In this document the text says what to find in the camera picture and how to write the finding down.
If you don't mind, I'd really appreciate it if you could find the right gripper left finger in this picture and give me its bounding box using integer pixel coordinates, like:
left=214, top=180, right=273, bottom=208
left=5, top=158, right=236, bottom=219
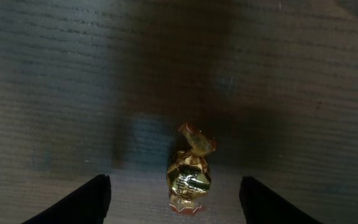
left=22, top=174, right=112, bottom=224

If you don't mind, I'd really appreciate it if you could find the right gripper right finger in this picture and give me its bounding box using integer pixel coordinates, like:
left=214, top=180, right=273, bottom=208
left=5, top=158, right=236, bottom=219
left=239, top=175, right=324, bottom=224

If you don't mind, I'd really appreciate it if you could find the gold candy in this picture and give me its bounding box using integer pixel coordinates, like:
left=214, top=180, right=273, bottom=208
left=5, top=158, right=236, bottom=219
left=166, top=123, right=217, bottom=216

